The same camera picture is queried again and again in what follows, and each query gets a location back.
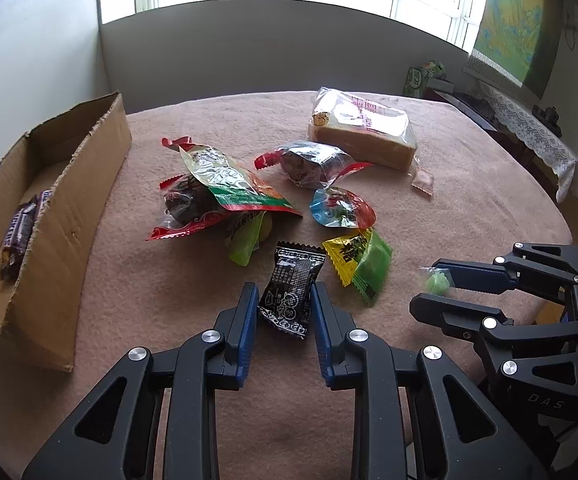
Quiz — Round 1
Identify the large chicken burger packet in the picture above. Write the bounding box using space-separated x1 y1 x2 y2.
161 136 304 220

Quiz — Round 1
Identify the wall map poster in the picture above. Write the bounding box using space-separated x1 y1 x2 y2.
464 0 565 100

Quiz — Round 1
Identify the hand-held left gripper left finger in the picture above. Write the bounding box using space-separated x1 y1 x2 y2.
21 281 261 480

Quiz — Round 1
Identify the green snack packet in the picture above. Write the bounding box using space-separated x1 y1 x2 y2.
351 230 392 307

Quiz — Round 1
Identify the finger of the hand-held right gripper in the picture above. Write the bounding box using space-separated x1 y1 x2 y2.
430 241 578 297
409 292 578 378

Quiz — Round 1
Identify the bagged sliced bread loaf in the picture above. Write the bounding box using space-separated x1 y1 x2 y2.
307 87 419 173

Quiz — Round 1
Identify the white lace cloth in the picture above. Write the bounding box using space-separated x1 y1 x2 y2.
479 82 578 203

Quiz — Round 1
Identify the yellow snack packet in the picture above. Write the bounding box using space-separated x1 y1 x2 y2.
322 230 372 288

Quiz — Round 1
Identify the green carton box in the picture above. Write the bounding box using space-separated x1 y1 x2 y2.
402 60 446 98

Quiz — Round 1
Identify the clear red-ended dark snack packet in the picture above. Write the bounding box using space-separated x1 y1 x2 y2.
254 141 375 190

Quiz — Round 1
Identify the small green candy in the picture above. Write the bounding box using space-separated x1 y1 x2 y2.
419 267 456 298

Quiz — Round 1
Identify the brown cardboard box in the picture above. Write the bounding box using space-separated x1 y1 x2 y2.
0 91 133 373

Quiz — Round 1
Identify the dark side table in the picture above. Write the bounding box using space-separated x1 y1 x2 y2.
424 85 578 201

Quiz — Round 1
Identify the black snack packet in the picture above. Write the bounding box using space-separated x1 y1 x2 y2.
258 241 327 341

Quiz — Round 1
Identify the purple chocolate bar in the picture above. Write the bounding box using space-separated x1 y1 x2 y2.
0 202 38 281
34 190 53 221

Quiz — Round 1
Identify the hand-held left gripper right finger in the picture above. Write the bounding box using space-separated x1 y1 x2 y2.
310 281 552 480

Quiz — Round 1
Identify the dark red snack packet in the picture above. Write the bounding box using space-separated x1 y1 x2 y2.
146 174 242 242

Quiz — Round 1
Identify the small pink packet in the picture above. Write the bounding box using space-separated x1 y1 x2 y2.
411 170 436 195

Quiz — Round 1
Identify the small dark ornament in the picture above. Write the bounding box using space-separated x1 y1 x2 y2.
532 105 563 136

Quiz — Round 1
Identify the yellow-green snack packet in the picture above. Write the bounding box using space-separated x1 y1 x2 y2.
228 212 274 267

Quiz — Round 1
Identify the blue and red snack packet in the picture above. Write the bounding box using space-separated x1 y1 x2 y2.
309 186 377 231

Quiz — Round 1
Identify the black wall cable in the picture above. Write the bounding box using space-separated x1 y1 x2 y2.
563 10 578 53

